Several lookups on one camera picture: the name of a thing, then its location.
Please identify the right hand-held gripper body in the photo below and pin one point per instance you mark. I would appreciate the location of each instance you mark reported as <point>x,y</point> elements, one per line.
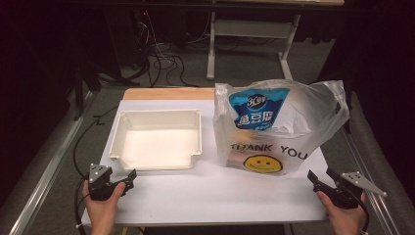
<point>347,196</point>

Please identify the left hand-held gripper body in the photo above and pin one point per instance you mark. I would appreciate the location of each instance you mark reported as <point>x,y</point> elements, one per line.
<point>99,187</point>

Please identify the white plastic tray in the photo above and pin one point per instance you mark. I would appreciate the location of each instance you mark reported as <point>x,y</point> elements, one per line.
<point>160,147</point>

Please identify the clear smiley plastic bag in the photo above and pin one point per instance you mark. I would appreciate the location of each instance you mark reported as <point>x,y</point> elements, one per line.
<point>313,124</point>

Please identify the blue snack packet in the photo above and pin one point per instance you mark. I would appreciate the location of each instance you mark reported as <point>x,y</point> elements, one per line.
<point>257,107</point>

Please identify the person's right hand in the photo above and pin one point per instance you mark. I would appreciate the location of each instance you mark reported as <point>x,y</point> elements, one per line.
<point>345,217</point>

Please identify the person's left hand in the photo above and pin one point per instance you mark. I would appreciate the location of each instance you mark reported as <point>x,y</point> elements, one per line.
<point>101,210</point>

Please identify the dark metal stand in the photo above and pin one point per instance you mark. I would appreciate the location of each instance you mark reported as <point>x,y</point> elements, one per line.
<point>80,91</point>
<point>348,104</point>

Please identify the white-framed desk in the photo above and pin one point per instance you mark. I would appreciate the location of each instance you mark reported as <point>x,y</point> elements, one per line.
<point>254,28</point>

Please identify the metal floor rail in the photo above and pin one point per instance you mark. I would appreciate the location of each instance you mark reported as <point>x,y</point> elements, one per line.
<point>52,166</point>
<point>375,202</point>

